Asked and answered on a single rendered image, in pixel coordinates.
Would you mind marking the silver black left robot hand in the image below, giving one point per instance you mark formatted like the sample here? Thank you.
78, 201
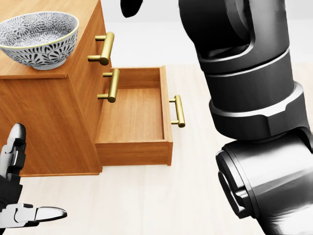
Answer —
11, 191

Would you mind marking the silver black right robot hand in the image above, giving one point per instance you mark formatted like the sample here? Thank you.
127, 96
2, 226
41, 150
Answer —
130, 7

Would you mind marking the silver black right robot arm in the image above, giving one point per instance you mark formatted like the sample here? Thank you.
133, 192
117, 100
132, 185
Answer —
247, 80

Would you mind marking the wooden cabinet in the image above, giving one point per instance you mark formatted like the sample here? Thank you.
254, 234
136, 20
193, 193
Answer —
49, 117

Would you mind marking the black white patterned bowl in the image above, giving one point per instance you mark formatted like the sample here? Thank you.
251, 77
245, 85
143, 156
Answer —
36, 44

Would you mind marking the open wooden drawer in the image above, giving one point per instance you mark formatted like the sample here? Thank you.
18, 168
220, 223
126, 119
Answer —
133, 117

